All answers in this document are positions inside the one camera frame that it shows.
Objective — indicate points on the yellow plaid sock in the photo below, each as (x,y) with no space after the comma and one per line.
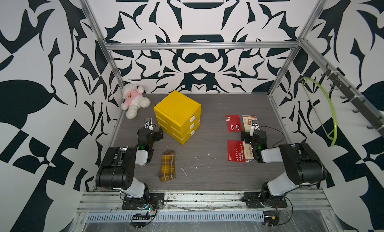
(168,167)

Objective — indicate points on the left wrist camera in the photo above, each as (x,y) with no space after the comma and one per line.
(148,122)

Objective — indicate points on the cream postcard red text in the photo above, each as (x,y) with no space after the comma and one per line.
(248,151)

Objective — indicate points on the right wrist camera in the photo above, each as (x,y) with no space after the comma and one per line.
(254,126)

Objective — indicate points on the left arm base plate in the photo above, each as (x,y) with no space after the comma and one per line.
(148,201)

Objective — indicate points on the left black connector box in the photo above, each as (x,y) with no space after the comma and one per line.
(139,221)

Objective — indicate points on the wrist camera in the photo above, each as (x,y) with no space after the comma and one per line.
(254,126)
(148,122)

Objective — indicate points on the aluminium frame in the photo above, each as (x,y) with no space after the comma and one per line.
(246,57)

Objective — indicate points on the green plastic hoop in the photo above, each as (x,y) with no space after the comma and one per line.
(322,105)

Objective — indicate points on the right black connector box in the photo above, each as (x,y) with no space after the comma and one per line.
(271,220)

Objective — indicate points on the red postcard white text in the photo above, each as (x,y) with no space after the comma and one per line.
(236,152)

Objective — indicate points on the black connector box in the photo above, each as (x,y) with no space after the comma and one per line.
(271,220)
(139,221)

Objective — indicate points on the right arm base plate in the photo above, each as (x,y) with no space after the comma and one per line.
(259,200)

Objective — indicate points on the black hook rail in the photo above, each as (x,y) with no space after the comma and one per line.
(357,99)

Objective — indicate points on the white teddy bear pink shirt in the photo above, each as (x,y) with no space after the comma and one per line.
(132,95)

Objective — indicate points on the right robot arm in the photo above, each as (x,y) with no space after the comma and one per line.
(302,166)

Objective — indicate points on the yellow plastic drawer cabinet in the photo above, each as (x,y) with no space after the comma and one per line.
(178,116)

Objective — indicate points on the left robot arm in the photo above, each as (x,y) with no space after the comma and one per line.
(117,169)

